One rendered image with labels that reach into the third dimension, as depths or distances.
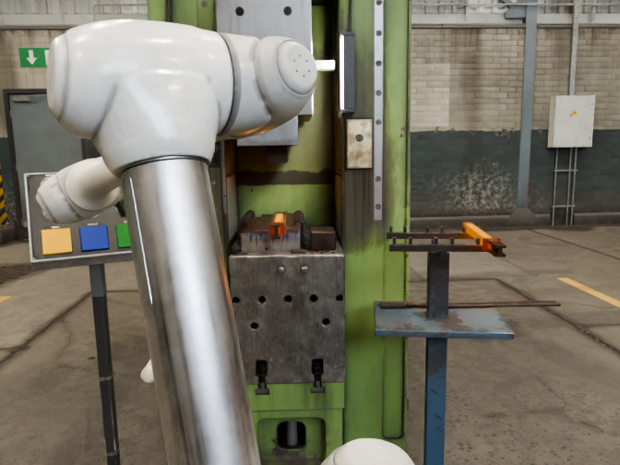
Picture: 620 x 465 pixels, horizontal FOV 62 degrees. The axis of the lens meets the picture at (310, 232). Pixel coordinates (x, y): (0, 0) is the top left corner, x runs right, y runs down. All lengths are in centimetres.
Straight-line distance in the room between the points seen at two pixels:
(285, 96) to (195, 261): 23
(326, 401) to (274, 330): 31
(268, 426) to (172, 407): 139
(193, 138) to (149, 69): 9
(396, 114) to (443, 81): 625
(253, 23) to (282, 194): 76
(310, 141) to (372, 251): 57
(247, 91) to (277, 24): 110
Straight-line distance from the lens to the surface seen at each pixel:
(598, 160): 914
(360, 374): 205
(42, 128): 840
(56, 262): 165
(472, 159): 824
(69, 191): 112
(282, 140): 171
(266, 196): 220
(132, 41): 62
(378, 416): 214
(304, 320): 175
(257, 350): 179
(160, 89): 60
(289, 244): 174
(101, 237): 164
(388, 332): 156
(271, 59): 65
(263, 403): 187
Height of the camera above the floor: 126
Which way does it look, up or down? 9 degrees down
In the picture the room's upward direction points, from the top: 1 degrees counter-clockwise
